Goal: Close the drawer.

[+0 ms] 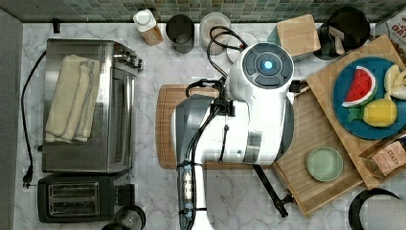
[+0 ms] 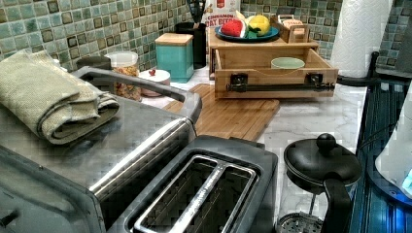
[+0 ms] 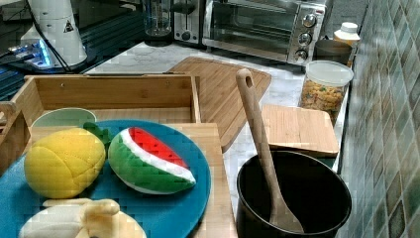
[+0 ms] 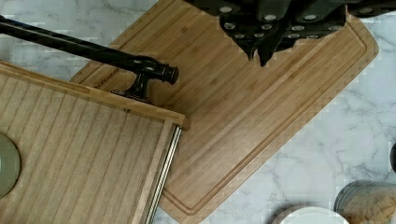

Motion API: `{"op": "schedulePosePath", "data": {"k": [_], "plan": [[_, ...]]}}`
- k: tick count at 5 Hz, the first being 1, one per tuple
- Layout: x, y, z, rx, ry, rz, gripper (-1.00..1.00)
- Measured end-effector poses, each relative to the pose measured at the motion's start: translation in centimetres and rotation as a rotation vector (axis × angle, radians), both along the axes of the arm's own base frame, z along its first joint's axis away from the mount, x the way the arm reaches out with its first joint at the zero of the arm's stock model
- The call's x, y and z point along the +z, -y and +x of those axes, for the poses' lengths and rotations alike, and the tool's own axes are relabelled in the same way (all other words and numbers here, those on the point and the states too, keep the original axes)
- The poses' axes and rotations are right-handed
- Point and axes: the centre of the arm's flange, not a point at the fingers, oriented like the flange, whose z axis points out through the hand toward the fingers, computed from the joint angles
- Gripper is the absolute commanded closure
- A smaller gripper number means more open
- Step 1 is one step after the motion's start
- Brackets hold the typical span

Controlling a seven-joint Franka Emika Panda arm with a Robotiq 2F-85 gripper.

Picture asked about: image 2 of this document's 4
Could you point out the black paper towel holder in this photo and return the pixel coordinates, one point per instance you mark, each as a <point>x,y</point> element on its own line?
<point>369,79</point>

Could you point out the light green bowl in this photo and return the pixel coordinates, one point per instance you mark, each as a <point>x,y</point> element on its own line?
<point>287,63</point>

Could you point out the plush banana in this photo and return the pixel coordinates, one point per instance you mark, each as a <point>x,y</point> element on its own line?
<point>241,16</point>

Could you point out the bamboo cutting board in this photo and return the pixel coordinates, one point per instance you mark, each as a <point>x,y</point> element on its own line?
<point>233,118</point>

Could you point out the bamboo drawer cabinet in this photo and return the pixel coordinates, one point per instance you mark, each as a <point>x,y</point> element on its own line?
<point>246,48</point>

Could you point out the stainless steel toaster oven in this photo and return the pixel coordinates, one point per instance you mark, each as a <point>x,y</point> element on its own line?
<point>91,185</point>

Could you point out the plush yellow lemon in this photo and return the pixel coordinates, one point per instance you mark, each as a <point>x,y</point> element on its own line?
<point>259,24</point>

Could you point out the white sugar bowl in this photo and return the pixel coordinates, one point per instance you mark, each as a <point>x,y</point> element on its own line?
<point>157,76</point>

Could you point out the small wooden caddy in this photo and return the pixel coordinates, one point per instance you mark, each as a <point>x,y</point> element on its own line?
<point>291,30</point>

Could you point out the white paper towel roll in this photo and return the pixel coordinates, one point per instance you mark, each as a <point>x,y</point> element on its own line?
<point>359,33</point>

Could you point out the blue plate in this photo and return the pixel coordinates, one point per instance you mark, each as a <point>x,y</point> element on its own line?
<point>249,36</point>

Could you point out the plush watermelon slice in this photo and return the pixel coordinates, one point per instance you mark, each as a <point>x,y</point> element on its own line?
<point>234,28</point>

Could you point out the folded beige cloth towel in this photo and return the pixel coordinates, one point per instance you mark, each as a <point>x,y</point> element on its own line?
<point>54,104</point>

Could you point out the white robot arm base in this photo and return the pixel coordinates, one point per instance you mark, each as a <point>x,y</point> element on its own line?
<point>391,170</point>

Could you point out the black utensil holder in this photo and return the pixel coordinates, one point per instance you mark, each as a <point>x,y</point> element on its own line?
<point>198,31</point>

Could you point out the teal canister with wooden lid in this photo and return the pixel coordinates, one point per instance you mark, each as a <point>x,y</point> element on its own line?
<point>174,53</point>

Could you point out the silver two-slot toaster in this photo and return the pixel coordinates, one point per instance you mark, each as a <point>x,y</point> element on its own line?
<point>213,185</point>

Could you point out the cinnamon oat bites box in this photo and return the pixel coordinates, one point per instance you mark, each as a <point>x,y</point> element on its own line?
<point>218,12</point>

